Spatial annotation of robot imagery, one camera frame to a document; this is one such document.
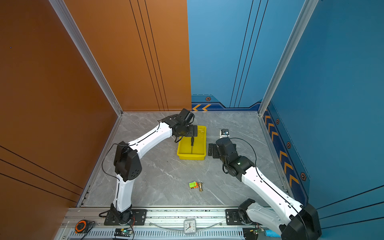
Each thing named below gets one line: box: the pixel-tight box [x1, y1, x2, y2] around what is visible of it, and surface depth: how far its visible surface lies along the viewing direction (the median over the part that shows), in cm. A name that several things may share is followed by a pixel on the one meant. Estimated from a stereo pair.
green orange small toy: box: [188, 181, 199, 189], surface depth 84 cm
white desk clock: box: [183, 219, 197, 234], surface depth 71 cm
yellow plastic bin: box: [177, 125, 207, 161], surface depth 98 cm
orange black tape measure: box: [75, 219, 90, 234], surface depth 71 cm
